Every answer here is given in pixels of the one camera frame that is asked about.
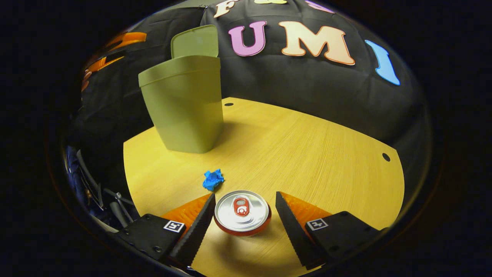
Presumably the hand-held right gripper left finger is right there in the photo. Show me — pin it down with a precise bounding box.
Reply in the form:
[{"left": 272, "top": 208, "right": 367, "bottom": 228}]
[{"left": 115, "top": 192, "right": 217, "bottom": 269}]

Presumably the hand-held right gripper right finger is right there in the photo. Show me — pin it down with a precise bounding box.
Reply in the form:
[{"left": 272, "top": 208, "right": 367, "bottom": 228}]
[{"left": 275, "top": 191, "right": 389, "bottom": 270}]

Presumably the red pop can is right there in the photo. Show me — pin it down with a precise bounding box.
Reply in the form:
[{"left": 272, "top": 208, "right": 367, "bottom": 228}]
[{"left": 214, "top": 190, "right": 272, "bottom": 237}]

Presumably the blue paper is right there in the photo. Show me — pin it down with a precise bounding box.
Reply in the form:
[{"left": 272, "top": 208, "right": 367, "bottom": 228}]
[{"left": 202, "top": 169, "right": 225, "bottom": 192}]

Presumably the green desktop garbage bin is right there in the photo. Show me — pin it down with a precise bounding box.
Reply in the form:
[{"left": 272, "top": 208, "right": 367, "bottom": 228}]
[{"left": 138, "top": 25, "right": 224, "bottom": 154}]

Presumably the wooden desktop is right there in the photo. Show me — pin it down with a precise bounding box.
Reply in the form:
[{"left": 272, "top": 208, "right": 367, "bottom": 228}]
[{"left": 123, "top": 97, "right": 405, "bottom": 277}]

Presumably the black backdrop cloth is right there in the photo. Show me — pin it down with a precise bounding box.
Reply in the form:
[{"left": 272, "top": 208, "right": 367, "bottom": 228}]
[{"left": 63, "top": 0, "right": 433, "bottom": 200}]

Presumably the dark metal frame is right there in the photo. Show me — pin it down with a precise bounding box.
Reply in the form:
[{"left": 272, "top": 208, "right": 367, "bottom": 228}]
[{"left": 63, "top": 144, "right": 137, "bottom": 231}]

